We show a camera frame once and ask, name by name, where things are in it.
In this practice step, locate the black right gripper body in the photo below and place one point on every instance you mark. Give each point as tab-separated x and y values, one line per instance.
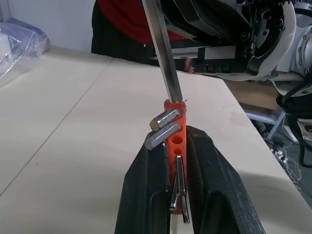
219	54

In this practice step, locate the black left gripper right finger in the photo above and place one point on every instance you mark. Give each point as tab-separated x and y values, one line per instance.
214	185

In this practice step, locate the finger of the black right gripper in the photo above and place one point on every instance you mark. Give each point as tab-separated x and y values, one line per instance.
207	17

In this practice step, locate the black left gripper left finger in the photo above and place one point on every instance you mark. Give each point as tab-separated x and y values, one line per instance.
143	190

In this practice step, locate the long silver hex key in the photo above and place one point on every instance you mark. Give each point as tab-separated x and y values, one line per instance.
162	48

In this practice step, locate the orange hex key holder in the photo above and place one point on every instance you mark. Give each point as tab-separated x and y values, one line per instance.
180	136

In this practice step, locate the thinnest silver hex key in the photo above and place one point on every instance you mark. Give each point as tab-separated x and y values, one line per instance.
174	197

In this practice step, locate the thin silver hex key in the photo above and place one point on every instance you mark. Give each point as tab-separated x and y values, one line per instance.
181	180

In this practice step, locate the thick silver hex key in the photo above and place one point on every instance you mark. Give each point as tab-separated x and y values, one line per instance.
161	136

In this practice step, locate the thickest silver hex key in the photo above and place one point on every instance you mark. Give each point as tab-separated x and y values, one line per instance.
164	119

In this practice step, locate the bystander bare hand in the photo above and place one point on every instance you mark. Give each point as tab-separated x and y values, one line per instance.
189	65

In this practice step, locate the grey metal shelf rack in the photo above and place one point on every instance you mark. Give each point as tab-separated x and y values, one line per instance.
268	119

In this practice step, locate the person in red shirt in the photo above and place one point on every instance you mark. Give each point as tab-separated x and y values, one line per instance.
107	36

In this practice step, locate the clear plastic bag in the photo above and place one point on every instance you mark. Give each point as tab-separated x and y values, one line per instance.
17	48

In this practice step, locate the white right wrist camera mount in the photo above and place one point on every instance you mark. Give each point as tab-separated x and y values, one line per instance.
285	41

